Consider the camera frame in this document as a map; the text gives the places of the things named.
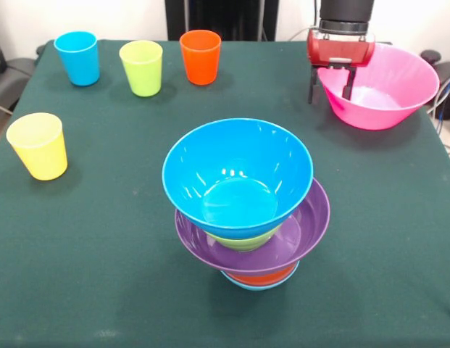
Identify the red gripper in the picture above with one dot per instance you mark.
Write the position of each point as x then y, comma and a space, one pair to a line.
340, 52

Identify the large pink plastic bowl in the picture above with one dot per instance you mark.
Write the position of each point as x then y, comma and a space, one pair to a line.
391, 116

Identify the large blue plastic bowl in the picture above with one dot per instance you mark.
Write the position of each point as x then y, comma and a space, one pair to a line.
232, 163

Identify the purple plastic bowl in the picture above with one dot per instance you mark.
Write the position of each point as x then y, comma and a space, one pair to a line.
311, 224

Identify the small green plastic bowl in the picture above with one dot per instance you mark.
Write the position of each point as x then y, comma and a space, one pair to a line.
242, 243

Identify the orange plastic bowl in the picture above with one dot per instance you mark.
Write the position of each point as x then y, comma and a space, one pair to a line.
262, 280

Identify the small blue plastic bowl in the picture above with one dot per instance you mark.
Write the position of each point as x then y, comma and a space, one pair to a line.
261, 286

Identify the orange plastic cup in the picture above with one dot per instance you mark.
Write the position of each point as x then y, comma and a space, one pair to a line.
200, 61

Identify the lime green plastic cup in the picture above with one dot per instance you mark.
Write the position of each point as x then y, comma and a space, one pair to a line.
142, 69

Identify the blue plastic cup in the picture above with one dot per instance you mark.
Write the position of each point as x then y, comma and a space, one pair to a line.
79, 58

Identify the dark green tablecloth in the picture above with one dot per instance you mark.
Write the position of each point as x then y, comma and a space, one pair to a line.
101, 235

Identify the yellow plastic cup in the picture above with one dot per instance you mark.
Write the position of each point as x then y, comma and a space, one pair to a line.
40, 152

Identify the black chair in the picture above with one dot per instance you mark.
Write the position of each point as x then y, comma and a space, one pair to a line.
11, 79

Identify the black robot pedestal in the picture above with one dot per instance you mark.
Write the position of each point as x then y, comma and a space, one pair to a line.
224, 21

